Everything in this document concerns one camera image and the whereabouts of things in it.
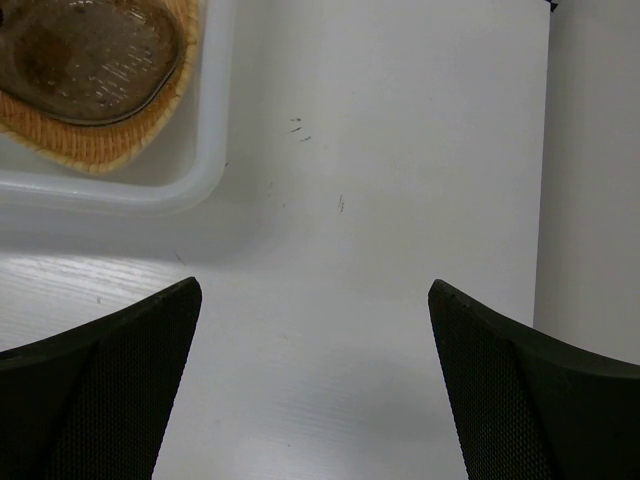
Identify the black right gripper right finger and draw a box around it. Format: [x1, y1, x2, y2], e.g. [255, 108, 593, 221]
[428, 280, 639, 479]

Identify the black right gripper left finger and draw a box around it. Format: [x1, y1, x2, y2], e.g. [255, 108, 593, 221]
[1, 278, 201, 479]

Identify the translucent white plastic bin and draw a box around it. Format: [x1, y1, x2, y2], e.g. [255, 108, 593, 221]
[1, 1, 237, 216]

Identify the woven bamboo fan tray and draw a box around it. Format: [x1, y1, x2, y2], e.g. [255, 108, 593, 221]
[1, 1, 200, 174]

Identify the smoky glass plate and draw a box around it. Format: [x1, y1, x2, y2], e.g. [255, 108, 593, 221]
[1, 1, 185, 126]

